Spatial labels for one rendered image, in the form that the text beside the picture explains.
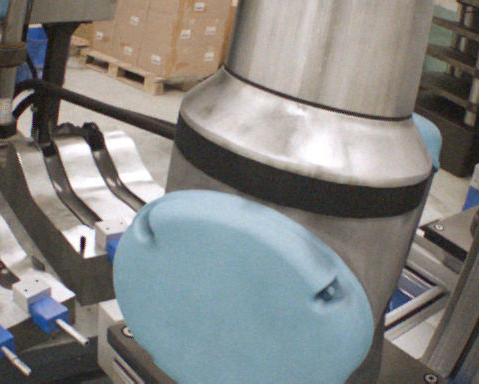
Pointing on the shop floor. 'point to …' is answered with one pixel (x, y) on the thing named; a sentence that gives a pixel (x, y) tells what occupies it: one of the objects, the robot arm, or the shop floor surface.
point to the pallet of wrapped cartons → (160, 42)
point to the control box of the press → (57, 45)
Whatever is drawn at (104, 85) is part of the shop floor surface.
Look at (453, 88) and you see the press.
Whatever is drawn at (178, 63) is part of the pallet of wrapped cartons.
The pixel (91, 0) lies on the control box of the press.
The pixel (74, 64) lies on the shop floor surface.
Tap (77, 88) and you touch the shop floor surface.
